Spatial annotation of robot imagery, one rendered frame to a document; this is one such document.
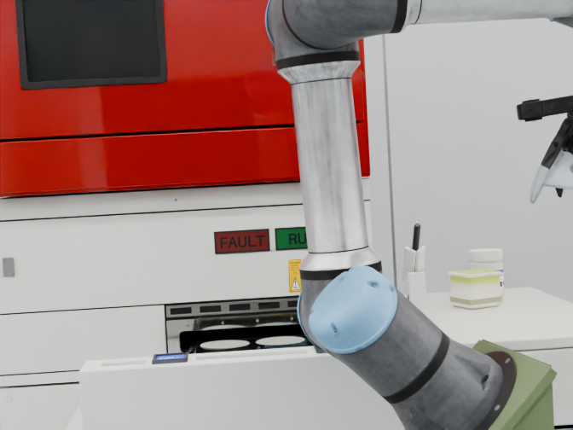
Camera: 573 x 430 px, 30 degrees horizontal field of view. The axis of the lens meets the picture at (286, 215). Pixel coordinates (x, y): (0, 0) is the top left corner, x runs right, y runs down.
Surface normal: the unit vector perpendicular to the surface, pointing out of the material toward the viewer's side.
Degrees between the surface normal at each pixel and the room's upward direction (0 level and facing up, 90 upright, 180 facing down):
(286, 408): 90
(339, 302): 45
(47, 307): 90
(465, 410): 82
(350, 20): 125
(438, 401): 88
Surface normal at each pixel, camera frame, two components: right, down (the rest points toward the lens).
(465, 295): -0.92, 0.07
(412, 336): 0.42, -0.20
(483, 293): 0.39, 0.03
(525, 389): -0.72, -0.66
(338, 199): 0.18, 0.05
